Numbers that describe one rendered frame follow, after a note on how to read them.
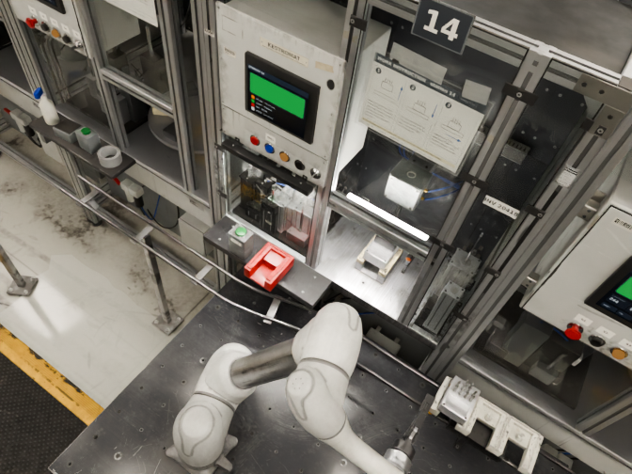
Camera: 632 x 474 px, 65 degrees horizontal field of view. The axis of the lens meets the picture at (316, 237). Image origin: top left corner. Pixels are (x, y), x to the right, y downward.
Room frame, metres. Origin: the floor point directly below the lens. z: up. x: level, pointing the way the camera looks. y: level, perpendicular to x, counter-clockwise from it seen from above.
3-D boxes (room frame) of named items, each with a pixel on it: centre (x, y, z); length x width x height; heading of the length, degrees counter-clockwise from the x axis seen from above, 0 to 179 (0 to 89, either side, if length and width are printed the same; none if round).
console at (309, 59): (1.31, 0.14, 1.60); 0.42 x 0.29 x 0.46; 64
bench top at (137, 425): (0.45, -0.16, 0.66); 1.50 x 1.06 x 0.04; 64
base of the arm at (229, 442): (0.44, 0.24, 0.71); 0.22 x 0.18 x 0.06; 64
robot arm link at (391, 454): (0.45, -0.38, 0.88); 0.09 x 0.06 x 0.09; 64
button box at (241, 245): (1.15, 0.28, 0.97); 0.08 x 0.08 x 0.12; 64
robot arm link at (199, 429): (0.46, 0.26, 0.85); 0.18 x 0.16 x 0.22; 170
